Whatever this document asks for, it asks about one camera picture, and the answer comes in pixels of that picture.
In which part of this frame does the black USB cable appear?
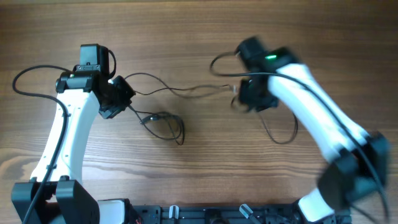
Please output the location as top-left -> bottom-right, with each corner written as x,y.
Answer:
124,72 -> 299,145
127,105 -> 185,146

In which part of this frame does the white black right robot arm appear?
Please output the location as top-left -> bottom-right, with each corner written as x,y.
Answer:
235,37 -> 391,223

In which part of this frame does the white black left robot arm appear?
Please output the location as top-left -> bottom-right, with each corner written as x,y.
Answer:
11,44 -> 142,223

